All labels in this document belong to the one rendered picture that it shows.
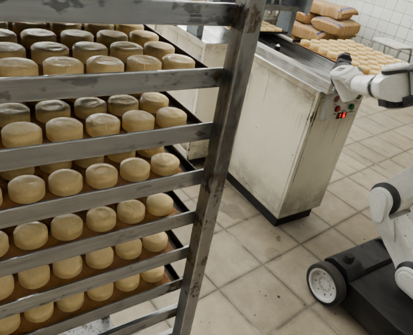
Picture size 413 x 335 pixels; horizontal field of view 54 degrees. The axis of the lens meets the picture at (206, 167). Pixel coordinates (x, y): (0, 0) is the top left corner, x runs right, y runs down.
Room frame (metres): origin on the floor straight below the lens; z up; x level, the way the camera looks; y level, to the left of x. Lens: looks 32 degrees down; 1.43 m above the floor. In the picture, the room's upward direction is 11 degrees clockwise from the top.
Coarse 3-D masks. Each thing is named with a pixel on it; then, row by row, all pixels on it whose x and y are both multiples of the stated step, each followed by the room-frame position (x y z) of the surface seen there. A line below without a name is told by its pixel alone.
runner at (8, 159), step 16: (160, 128) 0.53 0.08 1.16; (176, 128) 0.54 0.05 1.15; (192, 128) 0.56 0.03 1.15; (208, 128) 0.58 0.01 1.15; (48, 144) 0.43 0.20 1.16; (64, 144) 0.44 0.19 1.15; (80, 144) 0.45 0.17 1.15; (96, 144) 0.47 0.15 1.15; (112, 144) 0.48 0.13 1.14; (128, 144) 0.50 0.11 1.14; (144, 144) 0.51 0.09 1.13; (160, 144) 0.53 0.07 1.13; (0, 160) 0.39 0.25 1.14; (16, 160) 0.40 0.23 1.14; (32, 160) 0.42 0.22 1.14; (48, 160) 0.43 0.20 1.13; (64, 160) 0.44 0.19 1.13
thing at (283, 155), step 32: (256, 64) 2.15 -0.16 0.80; (256, 96) 2.10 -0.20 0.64; (288, 96) 1.92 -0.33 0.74; (320, 96) 1.79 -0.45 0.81; (256, 128) 2.05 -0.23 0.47; (288, 128) 1.87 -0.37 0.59; (320, 128) 1.83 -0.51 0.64; (256, 160) 2.00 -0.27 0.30; (288, 160) 1.82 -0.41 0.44; (320, 160) 1.89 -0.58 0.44; (256, 192) 1.95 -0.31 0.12; (288, 192) 1.79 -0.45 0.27; (320, 192) 1.95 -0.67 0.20
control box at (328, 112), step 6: (336, 90) 1.84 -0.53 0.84; (330, 96) 1.79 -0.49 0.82; (336, 96) 1.80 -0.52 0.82; (324, 102) 1.81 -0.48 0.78; (330, 102) 1.79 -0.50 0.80; (336, 102) 1.81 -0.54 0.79; (342, 102) 1.84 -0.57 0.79; (348, 102) 1.87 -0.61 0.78; (354, 102) 1.90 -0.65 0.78; (360, 102) 1.93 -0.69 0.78; (324, 108) 1.80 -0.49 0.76; (330, 108) 1.80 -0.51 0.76; (342, 108) 1.85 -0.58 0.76; (348, 108) 1.88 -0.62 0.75; (354, 108) 1.91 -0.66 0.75; (324, 114) 1.79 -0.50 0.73; (330, 114) 1.81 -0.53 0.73; (336, 114) 1.84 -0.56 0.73; (342, 114) 1.86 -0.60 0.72; (348, 114) 1.89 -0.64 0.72; (354, 114) 1.92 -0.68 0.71; (324, 120) 1.79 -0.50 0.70
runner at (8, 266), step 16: (144, 224) 0.52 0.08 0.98; (160, 224) 0.54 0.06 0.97; (176, 224) 0.56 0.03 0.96; (80, 240) 0.45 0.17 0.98; (96, 240) 0.47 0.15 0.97; (112, 240) 0.49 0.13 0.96; (128, 240) 0.50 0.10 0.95; (32, 256) 0.41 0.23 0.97; (48, 256) 0.42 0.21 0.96; (64, 256) 0.44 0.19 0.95; (0, 272) 0.38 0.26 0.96; (16, 272) 0.39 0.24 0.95
